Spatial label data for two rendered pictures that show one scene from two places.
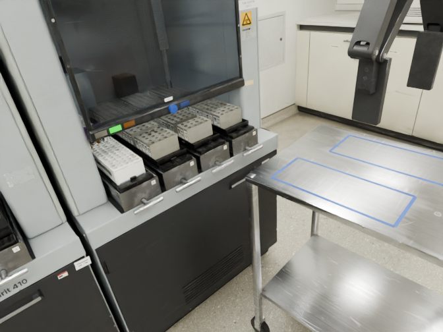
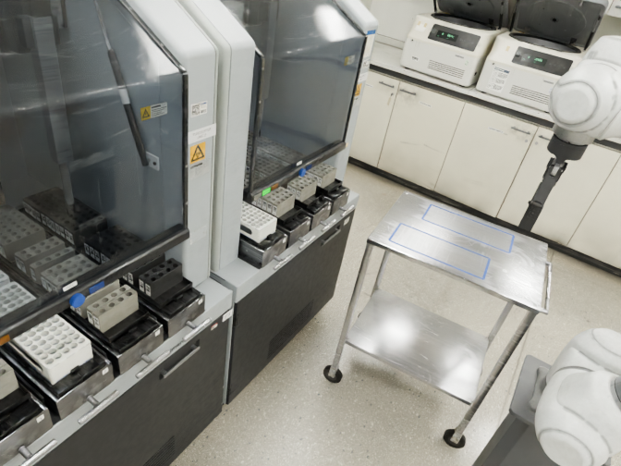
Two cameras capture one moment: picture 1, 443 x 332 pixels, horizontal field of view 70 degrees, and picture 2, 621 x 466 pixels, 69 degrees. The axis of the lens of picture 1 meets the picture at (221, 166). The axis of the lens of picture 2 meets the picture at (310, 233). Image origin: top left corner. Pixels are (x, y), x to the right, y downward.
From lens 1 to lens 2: 85 cm
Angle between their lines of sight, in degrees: 22
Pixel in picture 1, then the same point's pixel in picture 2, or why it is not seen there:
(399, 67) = (430, 121)
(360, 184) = (454, 249)
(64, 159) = (226, 218)
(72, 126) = (239, 189)
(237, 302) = (302, 356)
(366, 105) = (528, 223)
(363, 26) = (540, 195)
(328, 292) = (400, 337)
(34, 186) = (203, 243)
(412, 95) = (439, 152)
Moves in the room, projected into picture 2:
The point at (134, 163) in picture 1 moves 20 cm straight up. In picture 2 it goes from (272, 223) to (279, 169)
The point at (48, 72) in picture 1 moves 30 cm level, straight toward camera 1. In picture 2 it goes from (240, 143) to (318, 190)
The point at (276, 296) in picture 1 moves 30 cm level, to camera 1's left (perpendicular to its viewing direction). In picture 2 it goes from (359, 342) to (293, 354)
